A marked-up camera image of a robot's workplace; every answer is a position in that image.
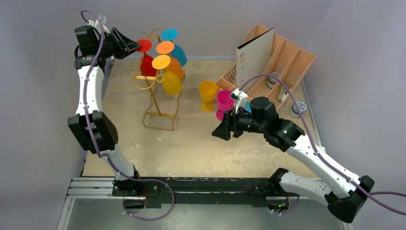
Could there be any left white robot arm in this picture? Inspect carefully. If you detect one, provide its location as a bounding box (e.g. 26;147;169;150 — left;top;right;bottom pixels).
68;25;144;196

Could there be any pink wine glass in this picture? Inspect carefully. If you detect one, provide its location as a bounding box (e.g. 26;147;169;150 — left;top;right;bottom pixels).
216;90;234;121

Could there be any gold wire glass rack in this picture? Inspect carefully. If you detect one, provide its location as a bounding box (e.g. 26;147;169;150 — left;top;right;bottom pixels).
129;28;185;131

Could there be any red wine glass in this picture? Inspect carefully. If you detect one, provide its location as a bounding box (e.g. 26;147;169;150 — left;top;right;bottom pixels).
137;39;157;77

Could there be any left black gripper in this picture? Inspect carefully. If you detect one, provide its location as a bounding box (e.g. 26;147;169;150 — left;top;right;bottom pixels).
96;29;140;60

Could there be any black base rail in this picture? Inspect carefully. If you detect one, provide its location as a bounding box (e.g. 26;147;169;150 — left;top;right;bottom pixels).
113;176;302;210

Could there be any grey tape roll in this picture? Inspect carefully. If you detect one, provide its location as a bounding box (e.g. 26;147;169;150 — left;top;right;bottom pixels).
289;101;307;118

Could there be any patterned tin in organizer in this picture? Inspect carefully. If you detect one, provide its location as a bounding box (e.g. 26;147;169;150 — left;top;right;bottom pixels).
266;72;280;89

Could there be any yellow wine glass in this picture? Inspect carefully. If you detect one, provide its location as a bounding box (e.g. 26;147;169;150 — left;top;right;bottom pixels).
152;60;182;95
199;80;217;113

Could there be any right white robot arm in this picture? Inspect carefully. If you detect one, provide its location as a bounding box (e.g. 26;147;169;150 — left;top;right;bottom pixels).
212;97;374;223

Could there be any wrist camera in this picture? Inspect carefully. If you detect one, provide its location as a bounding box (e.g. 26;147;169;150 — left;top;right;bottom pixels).
230;89;248;114
87;14;110;35

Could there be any orange wine glass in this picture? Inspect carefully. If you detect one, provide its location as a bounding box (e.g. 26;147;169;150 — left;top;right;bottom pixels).
153;41;184;79

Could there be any blue wine glass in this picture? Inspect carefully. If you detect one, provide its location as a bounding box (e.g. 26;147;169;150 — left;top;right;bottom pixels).
161;28;187;67
244;102;252;114

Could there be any white binder folder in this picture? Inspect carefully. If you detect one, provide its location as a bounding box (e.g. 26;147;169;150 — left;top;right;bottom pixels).
235;24;275;93

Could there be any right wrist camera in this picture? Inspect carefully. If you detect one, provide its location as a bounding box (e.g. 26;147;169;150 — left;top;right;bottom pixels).
230;89;248;114

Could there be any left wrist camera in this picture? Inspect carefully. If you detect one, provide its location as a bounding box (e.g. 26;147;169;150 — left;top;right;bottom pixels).
87;14;110;35

